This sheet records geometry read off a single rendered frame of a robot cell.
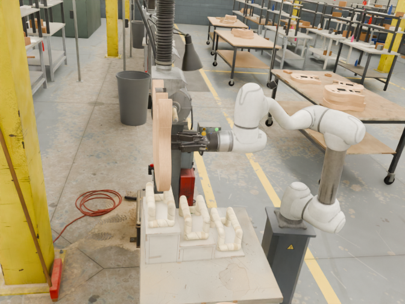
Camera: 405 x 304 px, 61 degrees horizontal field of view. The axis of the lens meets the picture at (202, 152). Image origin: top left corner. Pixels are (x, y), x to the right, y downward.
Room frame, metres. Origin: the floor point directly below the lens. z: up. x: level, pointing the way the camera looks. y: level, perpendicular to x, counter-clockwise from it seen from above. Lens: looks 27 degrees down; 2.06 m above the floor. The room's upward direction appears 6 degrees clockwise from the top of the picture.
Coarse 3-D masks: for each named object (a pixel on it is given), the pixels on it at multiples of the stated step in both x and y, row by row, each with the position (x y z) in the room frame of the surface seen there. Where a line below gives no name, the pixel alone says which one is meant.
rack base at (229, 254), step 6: (210, 228) 1.38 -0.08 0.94; (228, 228) 1.39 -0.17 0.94; (216, 234) 1.34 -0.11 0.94; (228, 234) 1.35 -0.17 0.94; (234, 234) 1.35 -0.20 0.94; (216, 240) 1.29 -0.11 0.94; (228, 240) 1.30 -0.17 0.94; (216, 246) 1.25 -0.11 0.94; (216, 252) 1.21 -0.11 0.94; (222, 252) 1.22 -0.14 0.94; (228, 252) 1.22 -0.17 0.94; (234, 252) 1.22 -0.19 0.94; (240, 252) 1.23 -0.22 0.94; (216, 258) 1.18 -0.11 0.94; (222, 258) 1.19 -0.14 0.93
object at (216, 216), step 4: (212, 208) 1.40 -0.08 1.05; (212, 212) 1.37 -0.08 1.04; (216, 212) 1.37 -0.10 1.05; (212, 216) 1.36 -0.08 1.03; (216, 216) 1.34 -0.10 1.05; (216, 220) 1.31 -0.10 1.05; (220, 220) 1.31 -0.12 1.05; (216, 224) 1.28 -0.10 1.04; (220, 224) 1.28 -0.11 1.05; (216, 228) 1.27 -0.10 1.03; (220, 228) 1.25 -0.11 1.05; (220, 232) 1.23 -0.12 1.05; (224, 232) 1.23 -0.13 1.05
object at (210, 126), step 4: (200, 124) 2.30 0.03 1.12; (204, 124) 2.31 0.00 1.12; (208, 124) 2.31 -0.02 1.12; (212, 124) 2.32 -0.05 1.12; (216, 124) 2.33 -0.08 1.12; (200, 128) 2.26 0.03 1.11; (208, 128) 2.26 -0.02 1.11; (212, 128) 2.27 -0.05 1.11; (220, 128) 2.28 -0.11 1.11; (200, 132) 2.25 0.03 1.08; (208, 132) 2.27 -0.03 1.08; (200, 152) 2.33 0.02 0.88
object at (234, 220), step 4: (228, 208) 1.41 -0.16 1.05; (232, 208) 1.42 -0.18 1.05; (228, 212) 1.39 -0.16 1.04; (232, 212) 1.38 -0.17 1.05; (232, 216) 1.35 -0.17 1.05; (232, 220) 1.33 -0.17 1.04; (236, 220) 1.32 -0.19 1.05; (236, 224) 1.29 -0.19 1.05; (236, 228) 1.27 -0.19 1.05; (240, 228) 1.27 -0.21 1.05; (236, 232) 1.25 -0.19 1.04; (240, 232) 1.24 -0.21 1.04
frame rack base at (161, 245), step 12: (144, 204) 1.30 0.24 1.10; (156, 204) 1.31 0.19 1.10; (144, 216) 1.22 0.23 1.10; (156, 216) 1.23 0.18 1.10; (144, 228) 1.21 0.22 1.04; (156, 228) 1.15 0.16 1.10; (168, 228) 1.15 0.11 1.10; (144, 240) 1.19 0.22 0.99; (156, 240) 1.12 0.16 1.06; (168, 240) 1.13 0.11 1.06; (156, 252) 1.12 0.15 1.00; (168, 252) 1.13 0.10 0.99
